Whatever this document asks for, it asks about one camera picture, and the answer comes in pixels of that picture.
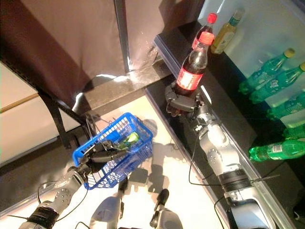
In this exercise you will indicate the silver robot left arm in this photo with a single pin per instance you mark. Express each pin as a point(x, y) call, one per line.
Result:
point(64, 188)

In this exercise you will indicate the small yellow tea bottle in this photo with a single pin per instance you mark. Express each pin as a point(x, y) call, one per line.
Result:
point(224, 38)

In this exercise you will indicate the metal backdrop pole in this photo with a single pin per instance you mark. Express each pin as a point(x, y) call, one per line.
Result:
point(121, 35)

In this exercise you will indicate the green drink container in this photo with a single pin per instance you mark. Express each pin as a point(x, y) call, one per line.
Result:
point(131, 138)

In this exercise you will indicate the cola bottle red label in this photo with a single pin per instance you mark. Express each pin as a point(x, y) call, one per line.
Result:
point(190, 78)
point(205, 29)

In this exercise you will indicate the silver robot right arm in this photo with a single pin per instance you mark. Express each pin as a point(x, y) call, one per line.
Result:
point(214, 148)

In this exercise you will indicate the silver robot right leg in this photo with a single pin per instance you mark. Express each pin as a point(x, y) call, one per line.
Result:
point(166, 217)

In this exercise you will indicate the brown backdrop curtain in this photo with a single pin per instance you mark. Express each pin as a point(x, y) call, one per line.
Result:
point(71, 35)

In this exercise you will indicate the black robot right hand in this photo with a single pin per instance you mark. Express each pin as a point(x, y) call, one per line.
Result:
point(183, 105)

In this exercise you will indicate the dark floor plinth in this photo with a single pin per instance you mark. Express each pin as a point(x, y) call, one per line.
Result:
point(124, 90)

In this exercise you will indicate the white panel side shelving unit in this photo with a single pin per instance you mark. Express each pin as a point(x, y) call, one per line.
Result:
point(23, 124)

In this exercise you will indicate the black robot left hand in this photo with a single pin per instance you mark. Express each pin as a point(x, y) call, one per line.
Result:
point(102, 156)

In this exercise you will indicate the blue plastic shopping basket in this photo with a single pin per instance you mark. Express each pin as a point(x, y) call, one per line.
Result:
point(140, 148)

